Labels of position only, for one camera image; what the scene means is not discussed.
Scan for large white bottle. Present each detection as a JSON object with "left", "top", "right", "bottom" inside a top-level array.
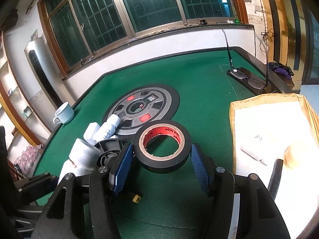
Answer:
[{"left": 58, "top": 138, "right": 102, "bottom": 183}]

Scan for black marker yellow caps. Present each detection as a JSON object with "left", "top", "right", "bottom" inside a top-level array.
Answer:
[{"left": 132, "top": 194, "right": 142, "bottom": 203}]

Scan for black electrical tape roll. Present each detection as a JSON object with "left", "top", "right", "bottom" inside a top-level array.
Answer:
[{"left": 133, "top": 120, "right": 192, "bottom": 174}]

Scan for cream masking tape roll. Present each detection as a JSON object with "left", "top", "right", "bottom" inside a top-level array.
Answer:
[{"left": 283, "top": 145, "right": 298, "bottom": 169}]

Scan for slim white bottle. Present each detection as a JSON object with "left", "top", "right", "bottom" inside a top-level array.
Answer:
[{"left": 93, "top": 114, "right": 121, "bottom": 142}]

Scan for yellow cardboard box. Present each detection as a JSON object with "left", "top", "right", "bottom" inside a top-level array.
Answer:
[{"left": 229, "top": 93, "right": 318, "bottom": 238}]

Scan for white enamel mug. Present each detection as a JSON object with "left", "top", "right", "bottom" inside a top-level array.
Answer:
[{"left": 52, "top": 102, "right": 75, "bottom": 125}]

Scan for round grey control panel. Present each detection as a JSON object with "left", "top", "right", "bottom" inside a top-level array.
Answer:
[{"left": 102, "top": 84, "right": 180, "bottom": 142}]

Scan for black glasses tray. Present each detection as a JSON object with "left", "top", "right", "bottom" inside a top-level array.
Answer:
[{"left": 227, "top": 68, "right": 277, "bottom": 96}]

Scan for standing air conditioner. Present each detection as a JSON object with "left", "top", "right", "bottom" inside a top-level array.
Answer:
[{"left": 24, "top": 37, "right": 75, "bottom": 109}]

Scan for eyeglasses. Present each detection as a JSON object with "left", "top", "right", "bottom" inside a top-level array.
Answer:
[{"left": 222, "top": 29, "right": 269, "bottom": 91}]

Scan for purple black bag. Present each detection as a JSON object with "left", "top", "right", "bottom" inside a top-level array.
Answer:
[{"left": 269, "top": 62, "right": 294, "bottom": 80}]

